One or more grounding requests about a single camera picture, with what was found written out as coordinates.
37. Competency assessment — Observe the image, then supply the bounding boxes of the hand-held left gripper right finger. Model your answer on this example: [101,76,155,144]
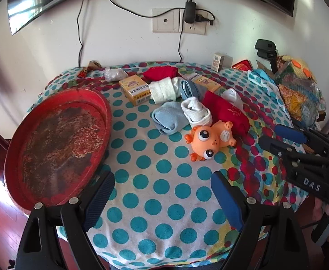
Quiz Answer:
[211,171,314,270]

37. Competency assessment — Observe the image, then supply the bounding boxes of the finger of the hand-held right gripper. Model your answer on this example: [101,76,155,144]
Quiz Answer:
[259,136,329,169]
[274,124,329,158]

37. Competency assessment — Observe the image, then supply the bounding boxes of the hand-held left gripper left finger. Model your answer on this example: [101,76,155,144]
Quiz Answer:
[15,170,116,270]

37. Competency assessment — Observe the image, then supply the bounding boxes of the large red sock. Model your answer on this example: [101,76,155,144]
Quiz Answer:
[202,91,250,139]

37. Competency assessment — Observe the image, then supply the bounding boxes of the orange rubber toy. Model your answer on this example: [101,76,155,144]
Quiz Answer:
[185,120,237,162]

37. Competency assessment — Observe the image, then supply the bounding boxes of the plain white sock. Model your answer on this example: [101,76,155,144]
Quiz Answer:
[223,88,244,113]

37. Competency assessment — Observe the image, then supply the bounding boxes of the round red tray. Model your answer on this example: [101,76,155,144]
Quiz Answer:
[3,88,112,211]

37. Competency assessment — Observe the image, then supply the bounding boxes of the white sock with grey toe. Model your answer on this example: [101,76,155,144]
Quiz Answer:
[181,97,212,128]

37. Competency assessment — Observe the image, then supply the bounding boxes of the yellow cartoon medicine box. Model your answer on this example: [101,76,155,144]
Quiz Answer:
[185,73,222,94]
[119,76,154,106]

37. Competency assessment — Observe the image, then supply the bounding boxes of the blue-trimmed grey-blue sock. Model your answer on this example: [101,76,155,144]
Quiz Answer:
[180,80,208,102]

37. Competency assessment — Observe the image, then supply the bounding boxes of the pale blue-grey sock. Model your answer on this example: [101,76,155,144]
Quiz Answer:
[152,101,190,135]

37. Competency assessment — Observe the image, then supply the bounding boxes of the cream sock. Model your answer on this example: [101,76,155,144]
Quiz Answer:
[149,77,180,102]

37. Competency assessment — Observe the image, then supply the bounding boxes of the small red sock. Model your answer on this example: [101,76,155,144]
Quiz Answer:
[143,66,180,83]

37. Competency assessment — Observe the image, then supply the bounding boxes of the clear plastic bags of goods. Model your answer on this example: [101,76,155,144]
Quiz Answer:
[274,62,327,124]

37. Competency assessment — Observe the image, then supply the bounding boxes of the polka-dot blanket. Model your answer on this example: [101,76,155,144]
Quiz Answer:
[26,61,308,263]

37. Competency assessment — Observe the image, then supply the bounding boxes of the yellow plush toy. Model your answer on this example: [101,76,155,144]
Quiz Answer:
[281,55,315,83]

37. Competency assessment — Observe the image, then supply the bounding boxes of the brown cardboard piece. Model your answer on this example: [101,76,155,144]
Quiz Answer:
[256,60,275,76]

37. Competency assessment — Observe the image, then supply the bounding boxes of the red snack packet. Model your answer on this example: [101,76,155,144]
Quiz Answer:
[231,60,254,71]

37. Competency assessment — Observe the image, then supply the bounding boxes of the black clamp stand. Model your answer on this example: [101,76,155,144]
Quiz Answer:
[255,39,279,72]

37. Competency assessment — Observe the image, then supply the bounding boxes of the small white and brown box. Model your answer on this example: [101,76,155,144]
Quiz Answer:
[211,52,225,72]

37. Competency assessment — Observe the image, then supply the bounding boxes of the crumpled clear plastic wrap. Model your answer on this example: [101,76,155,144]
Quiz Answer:
[103,67,129,83]

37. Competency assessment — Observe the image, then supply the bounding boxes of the red candy wrapper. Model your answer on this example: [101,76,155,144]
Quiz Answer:
[78,66,93,78]

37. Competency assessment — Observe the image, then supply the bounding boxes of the white power socket plate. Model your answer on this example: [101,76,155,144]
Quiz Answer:
[179,9,207,36]

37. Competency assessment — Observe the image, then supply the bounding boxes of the black power adapter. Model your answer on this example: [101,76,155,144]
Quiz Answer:
[184,0,197,23]

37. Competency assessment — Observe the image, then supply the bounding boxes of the black adapter output cable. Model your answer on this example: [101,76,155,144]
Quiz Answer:
[178,31,184,62]

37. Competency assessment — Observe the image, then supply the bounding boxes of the black plug with cable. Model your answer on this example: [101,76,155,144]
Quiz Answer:
[196,9,215,25]

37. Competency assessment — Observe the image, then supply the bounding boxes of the thin black cable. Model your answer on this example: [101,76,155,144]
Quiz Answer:
[77,0,86,66]

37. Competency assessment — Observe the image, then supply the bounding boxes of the black monitor power cable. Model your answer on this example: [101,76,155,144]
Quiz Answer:
[105,0,188,17]

